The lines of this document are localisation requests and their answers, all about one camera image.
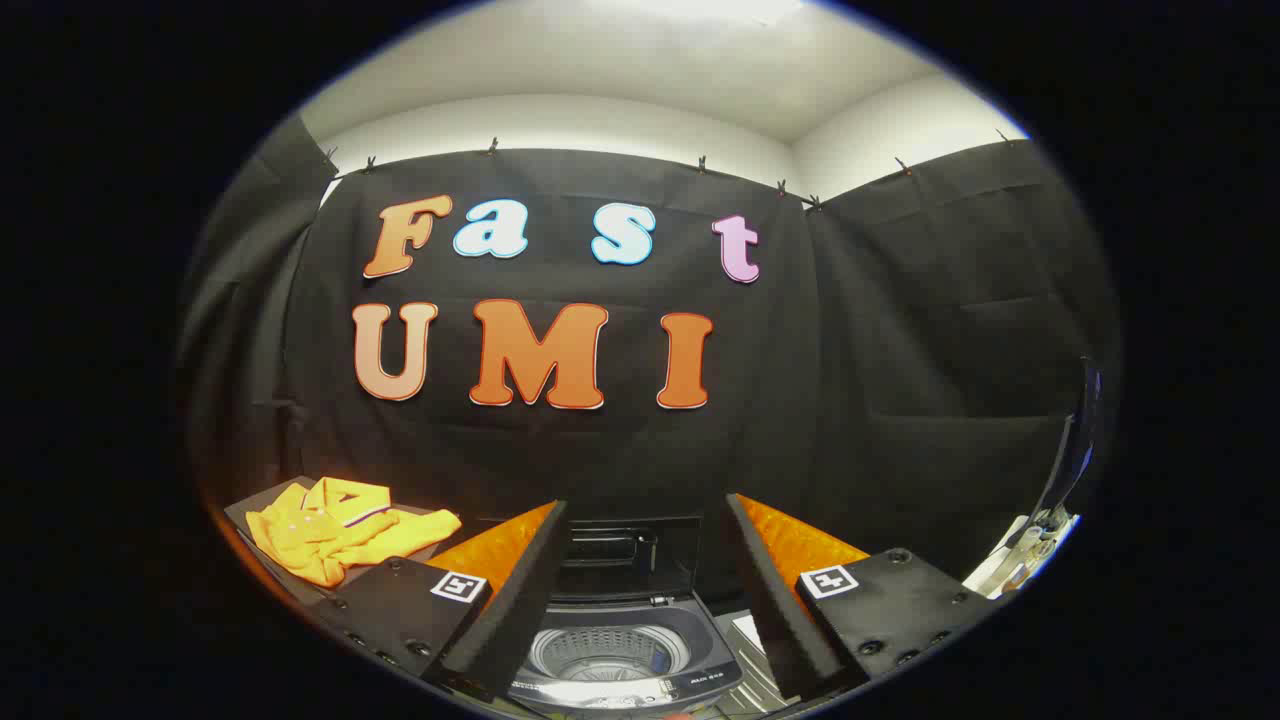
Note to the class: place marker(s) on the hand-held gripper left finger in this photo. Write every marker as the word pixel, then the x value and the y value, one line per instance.
pixel 520 610

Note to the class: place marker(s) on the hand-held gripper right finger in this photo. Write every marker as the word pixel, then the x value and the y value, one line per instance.
pixel 775 610

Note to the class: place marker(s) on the dark grey washing machine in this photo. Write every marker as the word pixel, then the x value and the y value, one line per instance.
pixel 700 660

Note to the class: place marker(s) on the dark glass washing machine lid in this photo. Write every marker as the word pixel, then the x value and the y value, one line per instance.
pixel 630 545

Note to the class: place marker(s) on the yellow collared shirt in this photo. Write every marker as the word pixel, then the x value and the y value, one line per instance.
pixel 320 530

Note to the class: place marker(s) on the black backdrop cloth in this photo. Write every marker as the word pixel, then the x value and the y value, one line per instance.
pixel 600 450

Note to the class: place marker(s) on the white table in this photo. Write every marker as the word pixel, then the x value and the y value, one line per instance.
pixel 985 575

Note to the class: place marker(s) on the grey metal cabinet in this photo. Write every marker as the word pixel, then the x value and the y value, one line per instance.
pixel 252 500

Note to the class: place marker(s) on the dark computer monitor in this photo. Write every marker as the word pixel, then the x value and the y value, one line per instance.
pixel 1085 420

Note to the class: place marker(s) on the row of small cloth clips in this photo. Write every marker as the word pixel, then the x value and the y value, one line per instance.
pixel 492 146

